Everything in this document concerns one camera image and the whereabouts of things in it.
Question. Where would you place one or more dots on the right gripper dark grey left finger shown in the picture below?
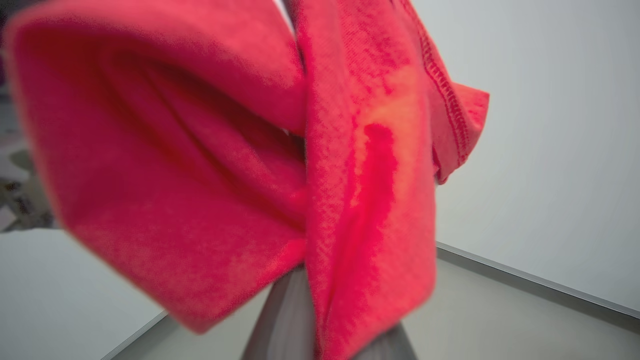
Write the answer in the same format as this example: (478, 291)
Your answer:
(282, 325)

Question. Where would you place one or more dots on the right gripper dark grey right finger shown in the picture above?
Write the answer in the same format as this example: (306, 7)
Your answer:
(392, 347)

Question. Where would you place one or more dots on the red and white garment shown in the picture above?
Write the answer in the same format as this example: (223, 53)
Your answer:
(175, 175)

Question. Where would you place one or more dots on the grey partition bottom rail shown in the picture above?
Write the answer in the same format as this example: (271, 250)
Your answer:
(550, 287)

